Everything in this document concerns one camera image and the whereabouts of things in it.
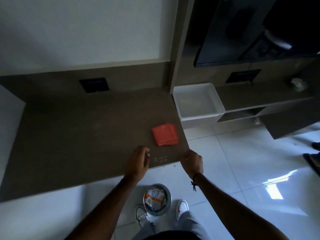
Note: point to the person's left hand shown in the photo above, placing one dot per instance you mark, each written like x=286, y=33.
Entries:
x=135, y=164

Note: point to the person's right hand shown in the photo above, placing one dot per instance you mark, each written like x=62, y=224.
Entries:
x=193, y=164

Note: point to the person's left thumb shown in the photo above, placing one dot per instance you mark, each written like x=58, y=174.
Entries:
x=147, y=161

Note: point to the person's right thumb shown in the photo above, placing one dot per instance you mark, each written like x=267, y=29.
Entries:
x=183, y=162

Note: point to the person's right forearm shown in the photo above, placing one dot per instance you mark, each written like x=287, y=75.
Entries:
x=232, y=209

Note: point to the person's left forearm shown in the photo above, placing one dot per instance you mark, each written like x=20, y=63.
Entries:
x=107, y=207

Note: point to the small clear scraps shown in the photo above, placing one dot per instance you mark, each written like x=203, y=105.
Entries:
x=160, y=159

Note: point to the black wrist band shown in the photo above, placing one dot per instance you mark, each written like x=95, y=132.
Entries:
x=196, y=181

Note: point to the orange folded cloth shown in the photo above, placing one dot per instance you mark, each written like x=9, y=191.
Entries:
x=165, y=134

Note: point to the crumpled wrappers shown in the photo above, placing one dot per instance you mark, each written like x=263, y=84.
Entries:
x=155, y=197

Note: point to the round metal waste bin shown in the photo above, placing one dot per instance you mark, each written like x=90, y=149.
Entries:
x=168, y=199

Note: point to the white right shoe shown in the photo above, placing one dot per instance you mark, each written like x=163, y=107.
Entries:
x=182, y=208

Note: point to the white shoe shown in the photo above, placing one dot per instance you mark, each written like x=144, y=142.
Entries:
x=142, y=217
x=182, y=208

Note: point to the white left shoe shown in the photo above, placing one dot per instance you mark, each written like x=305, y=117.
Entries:
x=142, y=217

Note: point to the white plastic bin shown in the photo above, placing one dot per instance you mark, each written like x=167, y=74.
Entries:
x=200, y=102

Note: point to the grey trousers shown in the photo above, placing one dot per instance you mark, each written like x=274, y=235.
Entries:
x=190, y=224

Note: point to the black shirt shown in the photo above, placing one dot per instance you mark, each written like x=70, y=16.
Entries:
x=172, y=236

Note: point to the white crumpled tissue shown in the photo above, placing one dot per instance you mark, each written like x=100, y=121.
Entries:
x=298, y=84

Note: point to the black television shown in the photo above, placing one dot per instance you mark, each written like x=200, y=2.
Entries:
x=237, y=29

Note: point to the black wall socket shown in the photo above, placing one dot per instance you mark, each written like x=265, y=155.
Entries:
x=94, y=85
x=242, y=76

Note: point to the grey wall shelf unit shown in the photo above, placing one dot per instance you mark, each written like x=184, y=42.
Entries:
x=282, y=117

